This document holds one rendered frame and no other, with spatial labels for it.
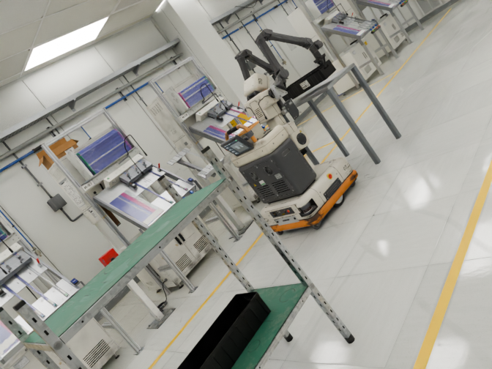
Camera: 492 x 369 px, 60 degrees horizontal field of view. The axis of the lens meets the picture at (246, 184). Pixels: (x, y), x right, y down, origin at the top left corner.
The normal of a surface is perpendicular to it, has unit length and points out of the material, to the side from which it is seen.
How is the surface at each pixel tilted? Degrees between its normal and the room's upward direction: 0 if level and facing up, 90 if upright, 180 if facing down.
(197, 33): 90
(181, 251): 90
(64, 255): 90
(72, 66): 90
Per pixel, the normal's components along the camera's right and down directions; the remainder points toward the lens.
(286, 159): 0.51, -0.19
